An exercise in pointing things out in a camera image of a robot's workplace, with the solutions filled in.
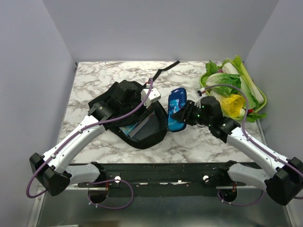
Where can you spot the green vegetable tray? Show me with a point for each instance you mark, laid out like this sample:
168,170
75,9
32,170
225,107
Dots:
254,106

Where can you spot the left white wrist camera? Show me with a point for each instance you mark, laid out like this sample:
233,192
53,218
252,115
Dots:
153,96

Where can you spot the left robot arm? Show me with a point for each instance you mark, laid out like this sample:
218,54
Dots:
71,146

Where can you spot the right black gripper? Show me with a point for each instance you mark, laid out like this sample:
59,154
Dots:
182,114

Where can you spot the white book pink flowers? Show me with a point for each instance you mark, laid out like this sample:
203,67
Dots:
145,120

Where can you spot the yellow flower vegetable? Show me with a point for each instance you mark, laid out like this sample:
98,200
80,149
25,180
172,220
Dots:
233,105

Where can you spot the teal fantasy book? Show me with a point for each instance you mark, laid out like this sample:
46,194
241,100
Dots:
130,130

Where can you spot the black backpack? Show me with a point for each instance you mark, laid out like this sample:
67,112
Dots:
149,135

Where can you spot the green celery stalk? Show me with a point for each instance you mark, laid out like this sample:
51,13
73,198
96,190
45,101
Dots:
239,65

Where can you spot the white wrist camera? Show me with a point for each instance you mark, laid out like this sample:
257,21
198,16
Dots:
153,96
201,94

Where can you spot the blue dinosaur pencil case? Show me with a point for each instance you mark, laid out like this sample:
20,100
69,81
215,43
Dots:
176,101

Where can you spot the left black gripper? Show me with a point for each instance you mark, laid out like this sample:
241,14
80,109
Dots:
138,97

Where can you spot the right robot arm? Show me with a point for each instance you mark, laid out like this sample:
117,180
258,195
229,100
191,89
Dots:
279,176

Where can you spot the napa cabbage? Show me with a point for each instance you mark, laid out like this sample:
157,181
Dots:
223,78

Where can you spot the white daikon radish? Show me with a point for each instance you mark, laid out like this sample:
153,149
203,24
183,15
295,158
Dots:
228,68

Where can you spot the aluminium mounting rail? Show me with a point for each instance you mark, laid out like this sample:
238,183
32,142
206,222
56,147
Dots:
164,175

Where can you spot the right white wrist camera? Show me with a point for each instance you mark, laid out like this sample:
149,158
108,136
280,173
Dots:
201,94

